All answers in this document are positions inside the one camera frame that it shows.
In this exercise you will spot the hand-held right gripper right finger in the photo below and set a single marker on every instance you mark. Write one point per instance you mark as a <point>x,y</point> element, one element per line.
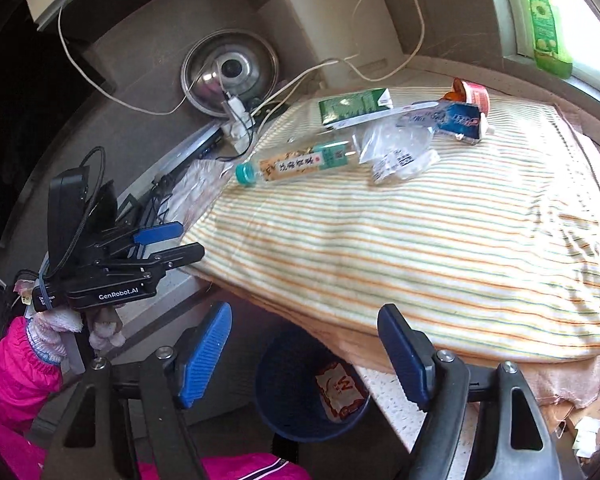
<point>405,355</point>

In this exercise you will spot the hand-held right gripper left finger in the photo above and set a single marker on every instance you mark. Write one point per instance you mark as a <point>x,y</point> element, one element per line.
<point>205,355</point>

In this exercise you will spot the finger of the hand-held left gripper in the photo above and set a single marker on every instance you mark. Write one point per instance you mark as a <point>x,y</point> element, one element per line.
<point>180,255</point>
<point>155,232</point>

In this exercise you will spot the dark blue plastic basket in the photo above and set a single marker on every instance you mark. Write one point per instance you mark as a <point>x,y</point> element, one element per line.
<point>285,385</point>

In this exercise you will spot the clear plastic bottle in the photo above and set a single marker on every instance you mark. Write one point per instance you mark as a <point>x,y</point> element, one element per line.
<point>290,165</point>

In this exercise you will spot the clear plastic bag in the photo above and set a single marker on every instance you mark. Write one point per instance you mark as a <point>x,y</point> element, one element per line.
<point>395,155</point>

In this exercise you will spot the green carton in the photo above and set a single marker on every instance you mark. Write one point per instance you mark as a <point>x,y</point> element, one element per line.
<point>350,105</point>

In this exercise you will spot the blue and white toothpaste box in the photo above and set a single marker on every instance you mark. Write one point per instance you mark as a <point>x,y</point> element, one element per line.
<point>455,120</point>

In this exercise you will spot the red and white cup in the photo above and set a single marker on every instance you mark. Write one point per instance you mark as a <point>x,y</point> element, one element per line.
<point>477,96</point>

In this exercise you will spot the person's left forearm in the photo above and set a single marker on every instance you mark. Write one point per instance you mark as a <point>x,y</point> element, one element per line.
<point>10,380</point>

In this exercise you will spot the person's left hand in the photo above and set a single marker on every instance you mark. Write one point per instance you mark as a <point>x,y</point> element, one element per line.
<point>55,325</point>

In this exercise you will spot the crumpled translucent plastic sheet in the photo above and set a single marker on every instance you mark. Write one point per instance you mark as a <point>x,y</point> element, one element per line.
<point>200,185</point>

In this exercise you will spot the red and white wrapper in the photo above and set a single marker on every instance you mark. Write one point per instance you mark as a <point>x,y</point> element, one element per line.
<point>340,390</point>

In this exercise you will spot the beige towel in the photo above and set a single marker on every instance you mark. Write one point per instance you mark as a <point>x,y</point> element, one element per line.
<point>330,330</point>

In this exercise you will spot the silver flat appliance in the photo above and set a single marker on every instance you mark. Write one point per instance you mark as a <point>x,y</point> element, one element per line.
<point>200,142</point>

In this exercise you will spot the striped cloth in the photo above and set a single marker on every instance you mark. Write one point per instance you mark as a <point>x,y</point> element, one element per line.
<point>430,240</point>

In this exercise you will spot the pink jacket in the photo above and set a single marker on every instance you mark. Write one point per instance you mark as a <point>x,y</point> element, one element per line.
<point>240,467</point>

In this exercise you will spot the white power strip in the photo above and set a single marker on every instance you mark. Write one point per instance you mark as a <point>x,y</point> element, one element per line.
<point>237,125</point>

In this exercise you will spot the brown cardboard box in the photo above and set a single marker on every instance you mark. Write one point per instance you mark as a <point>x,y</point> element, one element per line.
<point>565,415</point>

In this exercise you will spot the metal pot lid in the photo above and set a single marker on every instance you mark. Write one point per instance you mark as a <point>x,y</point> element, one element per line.
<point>250,50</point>

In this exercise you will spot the white plastic board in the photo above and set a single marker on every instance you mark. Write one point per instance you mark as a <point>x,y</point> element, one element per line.
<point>340,20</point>

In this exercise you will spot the green dish soap bottle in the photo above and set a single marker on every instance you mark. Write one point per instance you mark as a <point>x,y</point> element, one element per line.
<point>545,25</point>

